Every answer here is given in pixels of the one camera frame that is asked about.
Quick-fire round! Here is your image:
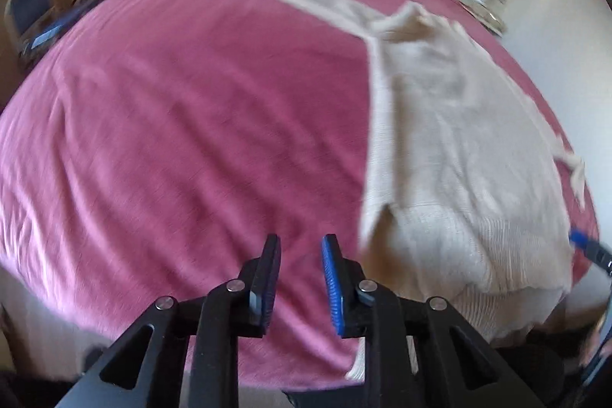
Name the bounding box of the cream knit sweater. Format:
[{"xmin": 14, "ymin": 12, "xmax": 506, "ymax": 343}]
[{"xmin": 203, "ymin": 0, "xmax": 586, "ymax": 382}]

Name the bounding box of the pink bed blanket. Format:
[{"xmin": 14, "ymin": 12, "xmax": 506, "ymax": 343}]
[{"xmin": 0, "ymin": 0, "xmax": 601, "ymax": 392}]

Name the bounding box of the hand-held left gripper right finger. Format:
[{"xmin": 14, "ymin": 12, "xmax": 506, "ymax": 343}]
[{"xmin": 320, "ymin": 234, "xmax": 546, "ymax": 408}]

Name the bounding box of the blue chair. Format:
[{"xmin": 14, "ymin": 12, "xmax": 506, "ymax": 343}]
[{"xmin": 8, "ymin": 0, "xmax": 91, "ymax": 52}]

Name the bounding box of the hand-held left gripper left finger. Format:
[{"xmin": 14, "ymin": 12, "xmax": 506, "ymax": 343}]
[{"xmin": 55, "ymin": 234, "xmax": 283, "ymax": 408}]

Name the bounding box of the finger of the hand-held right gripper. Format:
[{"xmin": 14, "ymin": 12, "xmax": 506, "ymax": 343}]
[{"xmin": 569, "ymin": 229, "xmax": 612, "ymax": 276}]

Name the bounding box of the cluttered nightstand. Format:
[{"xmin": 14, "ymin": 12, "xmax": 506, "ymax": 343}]
[{"xmin": 461, "ymin": 0, "xmax": 508, "ymax": 37}]

